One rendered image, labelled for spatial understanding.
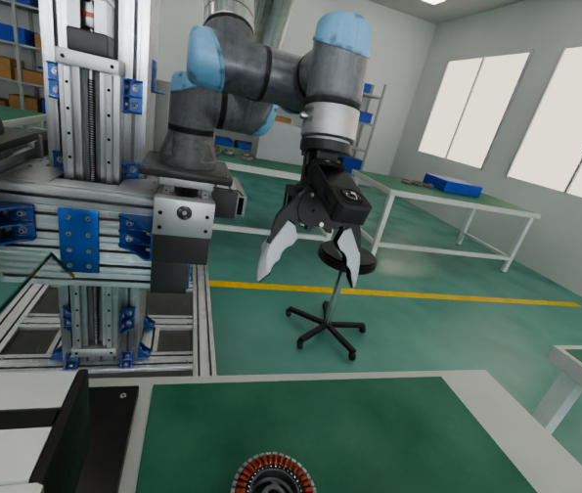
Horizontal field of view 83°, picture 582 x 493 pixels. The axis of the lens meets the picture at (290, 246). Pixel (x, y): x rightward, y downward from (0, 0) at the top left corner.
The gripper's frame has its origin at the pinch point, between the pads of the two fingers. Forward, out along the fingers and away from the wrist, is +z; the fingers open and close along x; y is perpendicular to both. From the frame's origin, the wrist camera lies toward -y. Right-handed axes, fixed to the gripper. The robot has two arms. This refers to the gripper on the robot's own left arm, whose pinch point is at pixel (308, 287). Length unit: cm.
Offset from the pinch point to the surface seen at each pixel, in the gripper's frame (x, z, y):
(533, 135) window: -407, -133, 309
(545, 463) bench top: -48, 28, -7
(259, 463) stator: 4.8, 23.8, -4.6
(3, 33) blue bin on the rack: 287, -171, 566
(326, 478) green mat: -5.7, 27.6, -4.6
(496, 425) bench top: -45, 26, 1
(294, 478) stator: 0.3, 24.6, -6.8
